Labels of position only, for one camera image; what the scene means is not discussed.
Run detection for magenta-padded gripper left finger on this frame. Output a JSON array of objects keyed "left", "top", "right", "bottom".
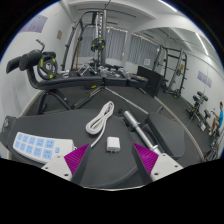
[{"left": 41, "top": 143, "right": 93, "bottom": 186}]

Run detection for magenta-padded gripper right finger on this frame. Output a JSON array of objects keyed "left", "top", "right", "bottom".
[{"left": 131, "top": 143, "right": 184, "bottom": 185}]

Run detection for white charger block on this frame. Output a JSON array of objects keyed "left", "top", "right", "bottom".
[{"left": 106, "top": 135, "right": 121, "bottom": 154}]

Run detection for black bench seat pad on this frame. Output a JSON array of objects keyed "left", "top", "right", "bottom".
[{"left": 146, "top": 111, "right": 186, "bottom": 159}]

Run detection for white power strip, blue sockets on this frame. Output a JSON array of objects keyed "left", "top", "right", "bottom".
[{"left": 12, "top": 131, "right": 77, "bottom": 164}]

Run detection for black dumbbell stand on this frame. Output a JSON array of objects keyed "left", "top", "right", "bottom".
[{"left": 186, "top": 91, "right": 212, "bottom": 131}]

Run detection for black box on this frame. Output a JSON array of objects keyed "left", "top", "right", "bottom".
[{"left": 136, "top": 65, "right": 164, "bottom": 98}]

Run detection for black bench with roller pads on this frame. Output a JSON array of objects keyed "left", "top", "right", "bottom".
[{"left": 5, "top": 39, "right": 149, "bottom": 114}]

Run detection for person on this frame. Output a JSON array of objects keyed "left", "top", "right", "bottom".
[{"left": 208, "top": 101, "right": 224, "bottom": 136}]

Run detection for black squat rack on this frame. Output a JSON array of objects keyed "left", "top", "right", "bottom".
[{"left": 154, "top": 44, "right": 188, "bottom": 99}]

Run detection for black yellow weight plate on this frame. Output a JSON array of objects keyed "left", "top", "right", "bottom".
[
  {"left": 36, "top": 54, "right": 59, "bottom": 81},
  {"left": 90, "top": 37, "right": 106, "bottom": 53}
]

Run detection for grey window curtain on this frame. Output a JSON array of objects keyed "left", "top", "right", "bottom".
[
  {"left": 78, "top": 26, "right": 128, "bottom": 62},
  {"left": 128, "top": 33, "right": 159, "bottom": 66}
]

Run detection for white coiled cable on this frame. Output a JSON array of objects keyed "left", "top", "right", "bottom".
[{"left": 85, "top": 100, "right": 115, "bottom": 148}]

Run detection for small purple wall poster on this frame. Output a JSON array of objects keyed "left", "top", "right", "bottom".
[{"left": 197, "top": 70, "right": 213, "bottom": 88}]

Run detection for grey cable weight machine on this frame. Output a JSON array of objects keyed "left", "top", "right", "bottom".
[{"left": 63, "top": 9, "right": 109, "bottom": 76}]

